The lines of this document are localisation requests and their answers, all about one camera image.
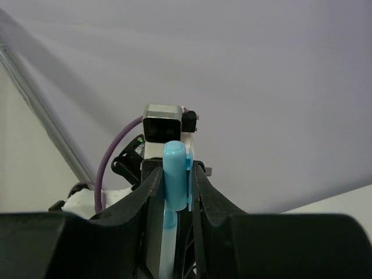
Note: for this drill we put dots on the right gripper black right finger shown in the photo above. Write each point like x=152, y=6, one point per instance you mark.
x=230, y=243

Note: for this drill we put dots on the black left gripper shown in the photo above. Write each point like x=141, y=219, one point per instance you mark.
x=151, y=171

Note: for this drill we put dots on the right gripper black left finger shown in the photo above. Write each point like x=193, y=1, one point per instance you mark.
x=123, y=241

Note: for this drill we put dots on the blue highlighter cap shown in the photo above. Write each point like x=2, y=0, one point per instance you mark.
x=177, y=167

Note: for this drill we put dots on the blue highlighter pen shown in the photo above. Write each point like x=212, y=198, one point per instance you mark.
x=168, y=246

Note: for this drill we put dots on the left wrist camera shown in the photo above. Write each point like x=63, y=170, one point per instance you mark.
x=164, y=123

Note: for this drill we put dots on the aluminium rail right edge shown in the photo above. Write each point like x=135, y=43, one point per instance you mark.
x=44, y=114

